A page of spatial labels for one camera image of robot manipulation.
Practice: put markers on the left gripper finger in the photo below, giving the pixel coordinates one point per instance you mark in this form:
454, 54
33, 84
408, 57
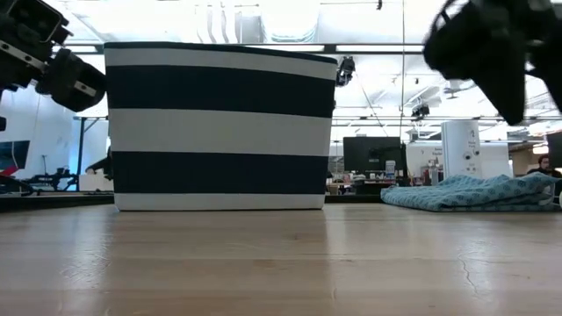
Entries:
70, 79

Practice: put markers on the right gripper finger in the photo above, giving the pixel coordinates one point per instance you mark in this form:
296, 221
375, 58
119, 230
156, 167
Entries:
551, 72
505, 83

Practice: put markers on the black background robot arm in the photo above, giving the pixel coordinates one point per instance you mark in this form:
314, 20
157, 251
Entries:
57, 179

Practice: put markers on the navy white striped fabric basket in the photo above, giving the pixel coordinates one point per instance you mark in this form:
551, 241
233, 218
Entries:
219, 88

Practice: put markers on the dark computer monitor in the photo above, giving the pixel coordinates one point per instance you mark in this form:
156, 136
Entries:
555, 149
13, 153

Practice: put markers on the white cylindrical device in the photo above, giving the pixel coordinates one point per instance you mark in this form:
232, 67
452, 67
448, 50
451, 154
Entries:
461, 149

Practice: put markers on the person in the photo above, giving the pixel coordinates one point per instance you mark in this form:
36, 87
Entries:
544, 164

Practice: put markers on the thin vertical pole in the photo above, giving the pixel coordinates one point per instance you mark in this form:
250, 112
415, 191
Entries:
401, 66

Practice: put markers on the teal patterned cloth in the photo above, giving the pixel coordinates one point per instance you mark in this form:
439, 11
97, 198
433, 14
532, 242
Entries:
461, 193

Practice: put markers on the black computer monitor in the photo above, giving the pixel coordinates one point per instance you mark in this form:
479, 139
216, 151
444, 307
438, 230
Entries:
364, 153

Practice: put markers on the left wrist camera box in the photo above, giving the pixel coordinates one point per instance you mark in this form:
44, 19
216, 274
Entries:
37, 19

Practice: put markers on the black frame post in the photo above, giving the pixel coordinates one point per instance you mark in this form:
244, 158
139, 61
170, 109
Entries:
81, 153

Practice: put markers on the black ceiling camera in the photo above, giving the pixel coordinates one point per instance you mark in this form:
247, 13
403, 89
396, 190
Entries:
420, 110
346, 70

